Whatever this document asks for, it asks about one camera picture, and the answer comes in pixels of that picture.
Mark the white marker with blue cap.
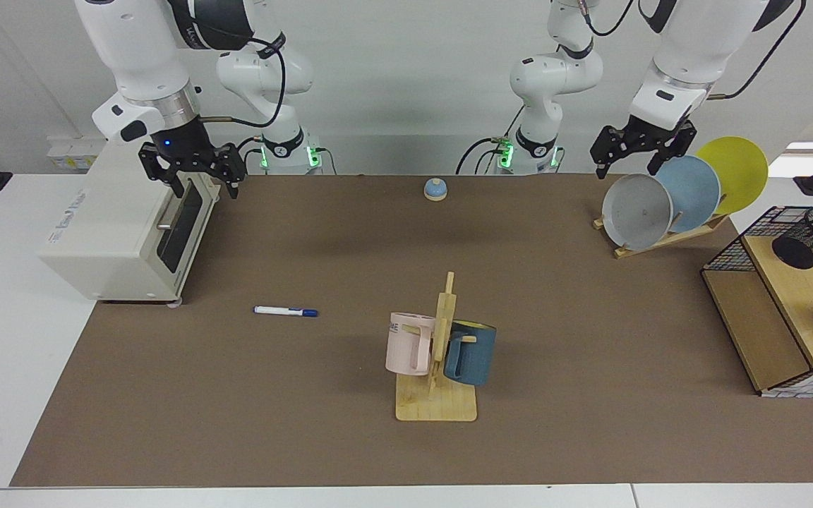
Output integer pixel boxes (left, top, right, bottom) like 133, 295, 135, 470
254, 305, 319, 318

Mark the light blue plate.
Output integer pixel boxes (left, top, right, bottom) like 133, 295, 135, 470
650, 155, 721, 234

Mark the grey plate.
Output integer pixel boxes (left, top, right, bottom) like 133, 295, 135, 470
602, 174, 673, 250

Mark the pale toaster oven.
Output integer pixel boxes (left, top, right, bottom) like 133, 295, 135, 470
38, 134, 222, 306

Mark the wooden plate rack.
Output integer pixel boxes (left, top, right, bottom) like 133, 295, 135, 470
594, 212, 730, 260

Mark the yellow plate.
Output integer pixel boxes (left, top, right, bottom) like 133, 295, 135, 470
696, 136, 769, 215

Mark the dark blue mug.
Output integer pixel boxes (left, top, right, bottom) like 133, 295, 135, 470
443, 320, 498, 387

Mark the brown table cloth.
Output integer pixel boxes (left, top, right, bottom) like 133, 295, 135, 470
10, 174, 813, 488

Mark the pink mug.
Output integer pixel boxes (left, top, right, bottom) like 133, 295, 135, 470
385, 312, 437, 377

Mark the wooden cup stand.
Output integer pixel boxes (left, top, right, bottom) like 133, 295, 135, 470
396, 272, 478, 423

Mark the black base cable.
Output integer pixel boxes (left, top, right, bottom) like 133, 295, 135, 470
227, 138, 266, 175
456, 138, 507, 175

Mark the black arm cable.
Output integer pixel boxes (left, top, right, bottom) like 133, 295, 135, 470
198, 21, 287, 129
706, 0, 807, 101

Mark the wire basket with wooden floor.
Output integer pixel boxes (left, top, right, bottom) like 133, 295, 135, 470
701, 206, 813, 399

